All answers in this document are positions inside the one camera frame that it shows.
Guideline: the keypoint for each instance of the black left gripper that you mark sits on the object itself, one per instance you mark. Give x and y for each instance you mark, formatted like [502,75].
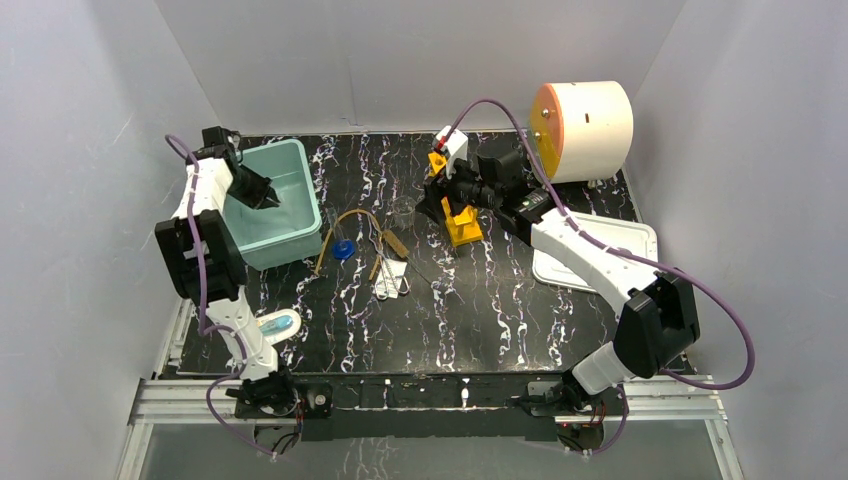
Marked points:
[250,187]

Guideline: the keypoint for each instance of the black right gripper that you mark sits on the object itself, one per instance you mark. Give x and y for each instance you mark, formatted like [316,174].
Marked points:
[439,188]

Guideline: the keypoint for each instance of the blue round cap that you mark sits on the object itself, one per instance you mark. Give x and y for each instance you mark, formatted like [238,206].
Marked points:
[343,249]

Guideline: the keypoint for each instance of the brown test tube brush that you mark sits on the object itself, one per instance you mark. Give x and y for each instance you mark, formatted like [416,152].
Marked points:
[395,244]

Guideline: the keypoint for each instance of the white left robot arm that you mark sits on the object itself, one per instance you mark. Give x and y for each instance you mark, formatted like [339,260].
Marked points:
[207,268]

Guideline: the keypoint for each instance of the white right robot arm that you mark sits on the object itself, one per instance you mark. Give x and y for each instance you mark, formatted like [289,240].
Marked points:
[656,312]

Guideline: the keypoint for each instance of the yellow test tube rack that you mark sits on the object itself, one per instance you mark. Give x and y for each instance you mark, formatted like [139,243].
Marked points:
[463,228]

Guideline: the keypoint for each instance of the clear glass beaker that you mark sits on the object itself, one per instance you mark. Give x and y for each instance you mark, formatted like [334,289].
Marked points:
[403,211]

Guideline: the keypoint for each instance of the cream cylindrical drum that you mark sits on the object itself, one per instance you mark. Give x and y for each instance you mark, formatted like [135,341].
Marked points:
[582,131]

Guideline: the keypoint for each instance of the brown rubber tubing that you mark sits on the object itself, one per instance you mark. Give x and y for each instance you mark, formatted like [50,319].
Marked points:
[337,232]

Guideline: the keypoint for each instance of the packaged blue pipette bulb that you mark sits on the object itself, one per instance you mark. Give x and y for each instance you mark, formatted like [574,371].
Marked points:
[280,325]

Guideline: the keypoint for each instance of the white plastic bin lid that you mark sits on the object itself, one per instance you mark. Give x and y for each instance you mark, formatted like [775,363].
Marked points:
[583,258]

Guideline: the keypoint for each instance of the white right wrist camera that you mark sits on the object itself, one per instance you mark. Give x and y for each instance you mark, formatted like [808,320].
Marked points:
[452,145]

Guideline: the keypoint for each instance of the aluminium frame rail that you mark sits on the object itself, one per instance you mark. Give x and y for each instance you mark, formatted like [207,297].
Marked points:
[188,401]

